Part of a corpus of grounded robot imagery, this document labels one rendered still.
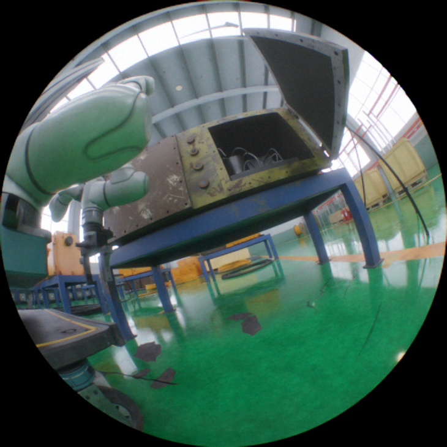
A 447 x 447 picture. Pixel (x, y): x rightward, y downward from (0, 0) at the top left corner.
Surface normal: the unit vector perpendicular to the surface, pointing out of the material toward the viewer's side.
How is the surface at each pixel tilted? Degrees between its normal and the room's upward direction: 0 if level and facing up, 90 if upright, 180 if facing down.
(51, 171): 166
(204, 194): 90
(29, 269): 90
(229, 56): 180
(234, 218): 90
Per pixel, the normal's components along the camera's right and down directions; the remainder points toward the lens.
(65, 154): 0.43, 0.72
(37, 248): 0.94, -0.33
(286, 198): -0.14, -0.21
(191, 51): 0.31, 0.92
